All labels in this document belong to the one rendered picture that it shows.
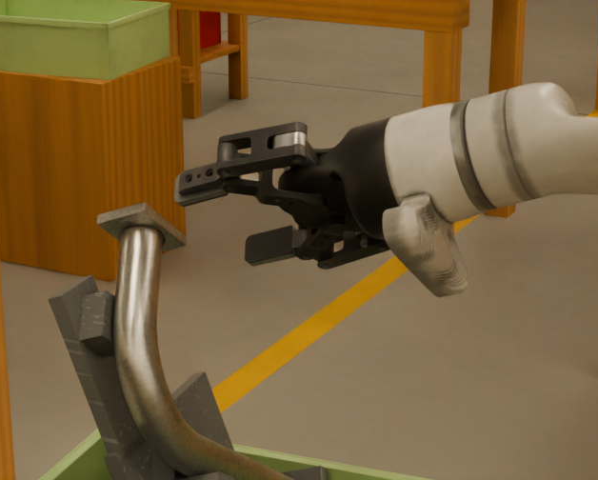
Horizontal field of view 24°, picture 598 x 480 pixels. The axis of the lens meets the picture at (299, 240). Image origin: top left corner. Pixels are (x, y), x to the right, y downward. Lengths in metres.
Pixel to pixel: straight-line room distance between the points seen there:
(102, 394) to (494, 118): 0.34
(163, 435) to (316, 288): 3.28
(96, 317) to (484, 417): 2.52
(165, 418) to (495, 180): 0.28
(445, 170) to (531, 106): 0.06
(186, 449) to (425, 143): 0.27
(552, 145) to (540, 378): 2.84
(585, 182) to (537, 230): 3.97
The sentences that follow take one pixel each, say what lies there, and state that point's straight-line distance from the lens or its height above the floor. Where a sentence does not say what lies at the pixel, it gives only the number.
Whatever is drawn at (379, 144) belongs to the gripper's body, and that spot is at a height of 1.27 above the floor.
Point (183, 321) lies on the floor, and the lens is 3.97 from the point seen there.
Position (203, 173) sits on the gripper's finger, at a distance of 0.90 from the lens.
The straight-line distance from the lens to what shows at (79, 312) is 0.97.
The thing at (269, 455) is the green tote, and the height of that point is 0.96.
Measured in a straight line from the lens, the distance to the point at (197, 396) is 1.08.
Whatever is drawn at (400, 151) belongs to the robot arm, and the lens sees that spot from 0.85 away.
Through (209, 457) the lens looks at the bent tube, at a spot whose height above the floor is 1.03.
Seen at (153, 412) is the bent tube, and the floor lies 1.08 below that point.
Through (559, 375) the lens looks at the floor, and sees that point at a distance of 3.68.
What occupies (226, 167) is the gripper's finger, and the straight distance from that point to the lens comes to 0.87.
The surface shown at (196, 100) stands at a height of 0.08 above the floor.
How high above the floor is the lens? 1.49
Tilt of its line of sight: 19 degrees down
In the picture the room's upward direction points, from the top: straight up
